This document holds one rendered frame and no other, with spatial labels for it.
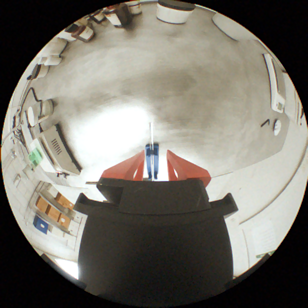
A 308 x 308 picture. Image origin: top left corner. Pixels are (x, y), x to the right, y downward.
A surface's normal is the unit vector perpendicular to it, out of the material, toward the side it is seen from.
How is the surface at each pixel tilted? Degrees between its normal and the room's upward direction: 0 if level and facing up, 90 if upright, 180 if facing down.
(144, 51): 0
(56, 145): 90
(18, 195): 90
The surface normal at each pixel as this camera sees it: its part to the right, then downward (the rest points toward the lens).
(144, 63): 0.03, 0.58
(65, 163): 1.00, -0.07
